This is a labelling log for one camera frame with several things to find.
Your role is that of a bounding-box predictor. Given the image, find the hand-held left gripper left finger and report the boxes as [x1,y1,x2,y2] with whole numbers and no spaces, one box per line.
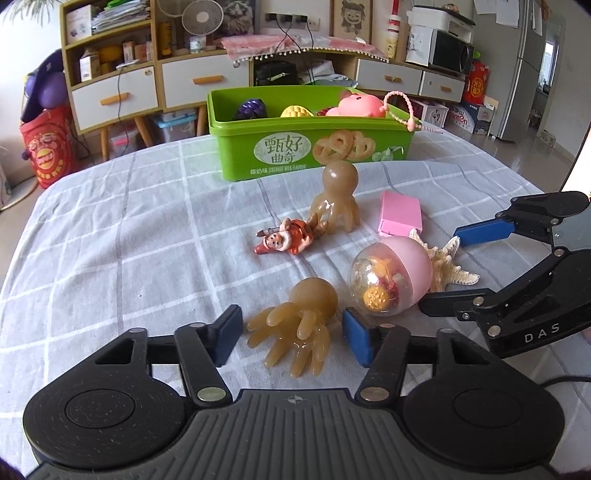
[117,304,244,407]

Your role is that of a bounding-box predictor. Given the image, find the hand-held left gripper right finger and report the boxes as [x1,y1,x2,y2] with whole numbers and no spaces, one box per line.
[342,308,467,407]

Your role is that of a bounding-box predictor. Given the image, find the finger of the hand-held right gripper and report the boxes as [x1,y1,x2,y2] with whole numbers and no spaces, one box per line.
[418,249,568,335]
[454,191,591,252]

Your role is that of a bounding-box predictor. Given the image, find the beige starfish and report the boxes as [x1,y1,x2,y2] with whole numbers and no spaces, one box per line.
[409,230,481,292]

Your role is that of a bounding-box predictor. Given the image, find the pink clear capsule ball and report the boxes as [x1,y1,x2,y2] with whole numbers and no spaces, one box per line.
[347,236,434,317]

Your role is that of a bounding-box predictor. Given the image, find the tan rubber octopus toy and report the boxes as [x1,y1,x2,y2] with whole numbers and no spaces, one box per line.
[308,161,361,234]
[246,278,342,378]

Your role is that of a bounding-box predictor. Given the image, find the small pink box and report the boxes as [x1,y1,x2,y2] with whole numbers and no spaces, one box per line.
[378,191,424,237]

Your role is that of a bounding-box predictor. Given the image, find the small red figurine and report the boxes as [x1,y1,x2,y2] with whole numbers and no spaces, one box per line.
[254,217,329,257]

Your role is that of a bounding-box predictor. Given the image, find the pink pig toy with strap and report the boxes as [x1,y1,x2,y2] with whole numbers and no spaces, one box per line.
[316,89,437,136]

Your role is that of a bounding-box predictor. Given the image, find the green plastic box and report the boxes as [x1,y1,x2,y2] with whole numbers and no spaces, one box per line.
[206,85,419,182]

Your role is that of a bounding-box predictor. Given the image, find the purple toy grapes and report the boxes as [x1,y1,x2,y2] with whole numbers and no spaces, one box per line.
[233,98,269,121]

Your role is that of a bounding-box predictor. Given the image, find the white box red print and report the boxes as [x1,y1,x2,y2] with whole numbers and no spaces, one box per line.
[447,104,492,134]

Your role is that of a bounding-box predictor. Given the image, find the white cardboard box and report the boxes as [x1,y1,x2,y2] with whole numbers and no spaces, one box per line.
[413,99,450,129]

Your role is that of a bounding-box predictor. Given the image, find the grey checked tablecloth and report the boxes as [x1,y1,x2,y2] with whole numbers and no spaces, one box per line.
[0,124,591,416]

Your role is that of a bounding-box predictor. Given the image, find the white drawer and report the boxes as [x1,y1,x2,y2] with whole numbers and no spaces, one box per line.
[161,56,250,109]
[71,67,158,130]
[419,71,465,103]
[356,59,423,95]

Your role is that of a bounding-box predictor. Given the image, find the grey refrigerator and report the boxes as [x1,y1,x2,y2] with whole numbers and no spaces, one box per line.
[501,14,566,141]

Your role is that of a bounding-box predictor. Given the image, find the black microwave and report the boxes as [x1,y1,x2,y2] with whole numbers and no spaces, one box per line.
[428,28,475,75]

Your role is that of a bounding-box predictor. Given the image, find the clear storage box blue lid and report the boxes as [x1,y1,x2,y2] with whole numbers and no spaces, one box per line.
[152,113,199,148]

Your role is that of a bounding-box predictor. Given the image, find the clear storage box pink contents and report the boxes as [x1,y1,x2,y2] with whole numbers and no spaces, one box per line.
[107,127,141,160]

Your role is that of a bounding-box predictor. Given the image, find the framed cartoon picture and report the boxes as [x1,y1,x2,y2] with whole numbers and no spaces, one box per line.
[331,0,373,44]

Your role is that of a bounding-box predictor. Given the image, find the pink checked cloth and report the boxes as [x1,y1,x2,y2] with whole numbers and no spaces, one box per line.
[221,33,391,63]

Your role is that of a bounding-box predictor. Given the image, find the red printed bucket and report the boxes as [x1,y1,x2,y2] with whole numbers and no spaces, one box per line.
[19,105,77,189]

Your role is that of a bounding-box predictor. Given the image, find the black bag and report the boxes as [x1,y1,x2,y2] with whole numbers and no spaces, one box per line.
[254,60,300,87]

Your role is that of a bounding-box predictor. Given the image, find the wooden cabinet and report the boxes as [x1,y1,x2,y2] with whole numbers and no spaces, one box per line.
[60,0,467,162]

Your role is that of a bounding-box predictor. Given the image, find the purple plush toy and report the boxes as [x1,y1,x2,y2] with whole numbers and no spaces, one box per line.
[21,48,70,123]

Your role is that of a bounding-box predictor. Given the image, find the white desk fan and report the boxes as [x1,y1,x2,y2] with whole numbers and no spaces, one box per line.
[181,0,223,51]

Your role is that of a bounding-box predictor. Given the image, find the cat picture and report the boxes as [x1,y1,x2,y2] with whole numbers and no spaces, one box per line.
[217,0,257,38]

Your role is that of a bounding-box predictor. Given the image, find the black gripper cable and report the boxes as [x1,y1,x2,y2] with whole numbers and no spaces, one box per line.
[538,375,591,393]

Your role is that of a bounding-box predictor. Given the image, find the wall socket strip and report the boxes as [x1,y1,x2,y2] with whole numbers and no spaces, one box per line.
[264,11,321,32]

